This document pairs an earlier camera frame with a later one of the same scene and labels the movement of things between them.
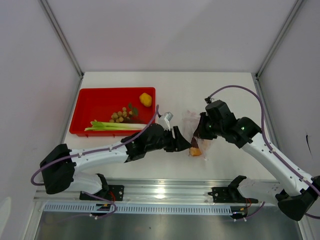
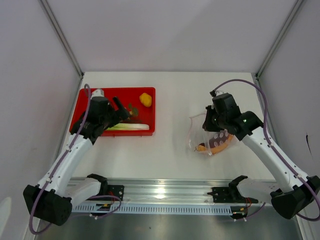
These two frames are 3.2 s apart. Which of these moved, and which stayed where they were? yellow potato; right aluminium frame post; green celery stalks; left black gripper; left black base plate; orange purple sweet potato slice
Moved: left black gripper; orange purple sweet potato slice
Stayed: right aluminium frame post; green celery stalks; left black base plate; yellow potato
